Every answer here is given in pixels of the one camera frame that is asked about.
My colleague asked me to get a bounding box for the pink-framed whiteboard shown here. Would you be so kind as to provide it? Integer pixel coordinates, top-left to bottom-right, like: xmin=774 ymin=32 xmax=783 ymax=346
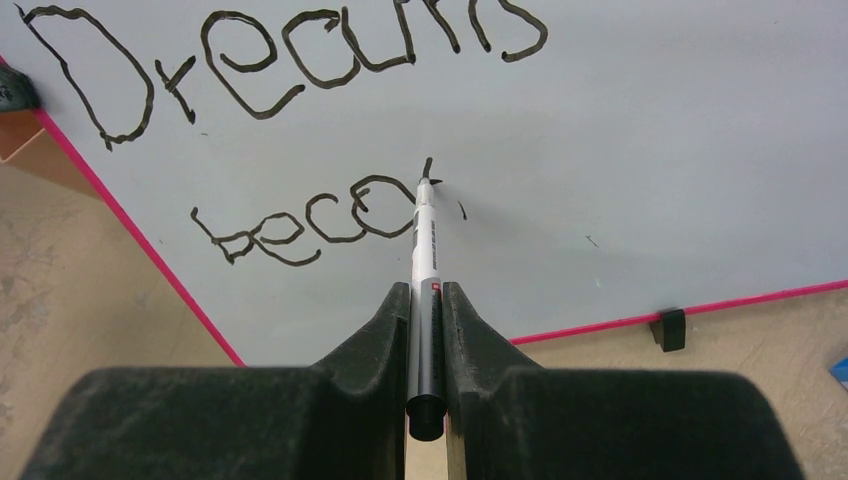
xmin=1 ymin=1 xmax=847 ymax=365

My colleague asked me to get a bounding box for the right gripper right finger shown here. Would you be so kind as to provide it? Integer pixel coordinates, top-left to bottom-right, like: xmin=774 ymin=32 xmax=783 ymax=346
xmin=443 ymin=282 xmax=803 ymax=479

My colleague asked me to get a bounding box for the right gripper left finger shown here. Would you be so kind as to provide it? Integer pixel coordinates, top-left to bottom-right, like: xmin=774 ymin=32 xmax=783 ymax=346
xmin=22 ymin=283 xmax=410 ymax=479

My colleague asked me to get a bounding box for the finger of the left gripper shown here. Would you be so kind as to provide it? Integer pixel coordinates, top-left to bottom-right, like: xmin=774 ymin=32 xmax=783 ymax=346
xmin=0 ymin=64 xmax=40 ymax=113

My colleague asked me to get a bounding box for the black whiteboard stand foot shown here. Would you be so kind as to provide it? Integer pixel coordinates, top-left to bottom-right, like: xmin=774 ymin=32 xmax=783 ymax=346
xmin=649 ymin=308 xmax=687 ymax=353

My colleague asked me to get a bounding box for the black and white marker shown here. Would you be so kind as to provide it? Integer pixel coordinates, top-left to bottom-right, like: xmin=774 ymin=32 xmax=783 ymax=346
xmin=406 ymin=177 xmax=447 ymax=442

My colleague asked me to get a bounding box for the peach plastic file organizer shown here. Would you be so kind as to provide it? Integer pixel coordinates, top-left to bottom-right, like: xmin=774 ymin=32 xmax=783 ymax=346
xmin=1 ymin=111 xmax=101 ymax=200

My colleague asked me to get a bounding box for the blue notebook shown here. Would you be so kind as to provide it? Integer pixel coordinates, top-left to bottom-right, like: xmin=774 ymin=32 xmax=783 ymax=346
xmin=829 ymin=357 xmax=848 ymax=390

